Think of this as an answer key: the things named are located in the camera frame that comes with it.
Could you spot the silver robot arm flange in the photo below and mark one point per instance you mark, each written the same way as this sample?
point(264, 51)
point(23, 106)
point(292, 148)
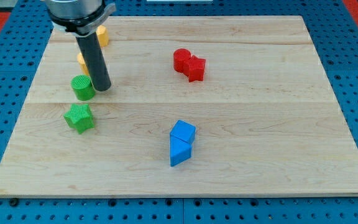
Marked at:
point(78, 17)

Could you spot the blue cube block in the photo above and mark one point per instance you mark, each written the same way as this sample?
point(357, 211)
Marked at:
point(183, 131)

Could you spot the red star block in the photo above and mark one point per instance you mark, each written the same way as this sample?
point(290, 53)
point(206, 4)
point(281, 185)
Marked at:
point(194, 68)

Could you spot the green star block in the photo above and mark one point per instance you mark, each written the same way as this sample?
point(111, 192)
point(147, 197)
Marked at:
point(79, 117)

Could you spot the light wooden board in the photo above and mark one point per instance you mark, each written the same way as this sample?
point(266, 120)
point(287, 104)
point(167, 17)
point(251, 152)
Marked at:
point(267, 121)

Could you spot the blue triangle block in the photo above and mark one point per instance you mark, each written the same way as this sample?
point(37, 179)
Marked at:
point(179, 151)

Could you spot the red cylinder block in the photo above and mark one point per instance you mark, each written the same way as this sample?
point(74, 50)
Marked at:
point(180, 56)

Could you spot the green cylinder block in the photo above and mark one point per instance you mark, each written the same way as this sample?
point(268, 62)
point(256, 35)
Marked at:
point(82, 87)

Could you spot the yellow block lower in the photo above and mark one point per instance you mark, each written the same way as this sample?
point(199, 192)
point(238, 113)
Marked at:
point(82, 64)

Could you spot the yellow block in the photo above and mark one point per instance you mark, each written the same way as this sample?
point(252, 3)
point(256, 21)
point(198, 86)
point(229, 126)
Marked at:
point(102, 35)
point(82, 64)

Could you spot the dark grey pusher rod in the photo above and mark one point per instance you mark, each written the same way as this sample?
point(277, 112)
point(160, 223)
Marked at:
point(95, 62)

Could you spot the yellow block upper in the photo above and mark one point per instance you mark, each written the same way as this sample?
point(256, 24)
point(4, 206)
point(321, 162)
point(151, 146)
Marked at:
point(102, 35)

